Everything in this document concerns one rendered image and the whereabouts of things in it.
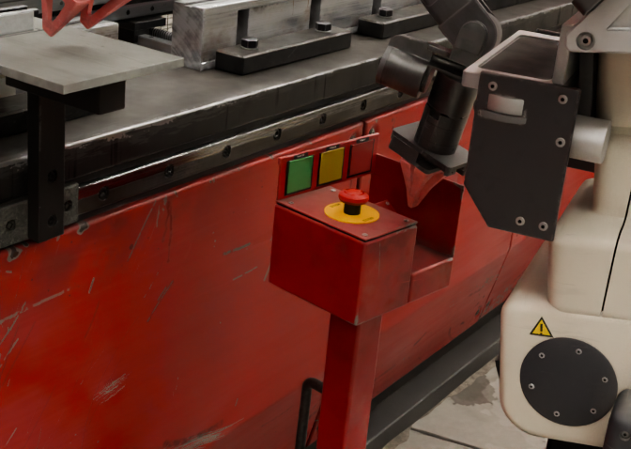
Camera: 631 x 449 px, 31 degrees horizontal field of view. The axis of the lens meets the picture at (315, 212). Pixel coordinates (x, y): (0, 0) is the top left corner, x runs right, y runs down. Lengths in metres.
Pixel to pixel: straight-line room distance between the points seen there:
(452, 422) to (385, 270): 1.14
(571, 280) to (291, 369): 0.83
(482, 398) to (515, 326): 1.42
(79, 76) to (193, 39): 0.55
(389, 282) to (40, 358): 0.44
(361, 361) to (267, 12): 0.58
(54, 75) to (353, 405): 0.68
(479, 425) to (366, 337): 1.02
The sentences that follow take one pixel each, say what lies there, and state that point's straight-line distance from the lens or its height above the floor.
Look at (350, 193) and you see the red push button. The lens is 1.44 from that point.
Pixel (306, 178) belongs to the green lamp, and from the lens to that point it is 1.49.
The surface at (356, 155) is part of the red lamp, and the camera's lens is 1.56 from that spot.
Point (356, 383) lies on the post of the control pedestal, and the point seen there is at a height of 0.52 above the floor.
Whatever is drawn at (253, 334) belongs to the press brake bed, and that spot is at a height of 0.47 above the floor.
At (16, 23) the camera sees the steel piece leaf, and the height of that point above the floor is 1.01.
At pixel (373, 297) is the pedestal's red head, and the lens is 1.43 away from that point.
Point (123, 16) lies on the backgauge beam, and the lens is 1.94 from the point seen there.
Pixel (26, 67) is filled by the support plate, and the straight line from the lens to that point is 1.19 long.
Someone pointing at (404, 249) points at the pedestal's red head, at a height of 0.75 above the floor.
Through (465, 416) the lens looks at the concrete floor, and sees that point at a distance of 2.57.
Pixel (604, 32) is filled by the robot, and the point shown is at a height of 1.13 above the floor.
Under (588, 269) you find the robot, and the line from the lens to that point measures 1.19.
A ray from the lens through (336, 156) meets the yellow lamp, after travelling 1.53.
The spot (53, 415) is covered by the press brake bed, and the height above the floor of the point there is 0.52.
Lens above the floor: 1.31
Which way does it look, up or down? 22 degrees down
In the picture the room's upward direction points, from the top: 6 degrees clockwise
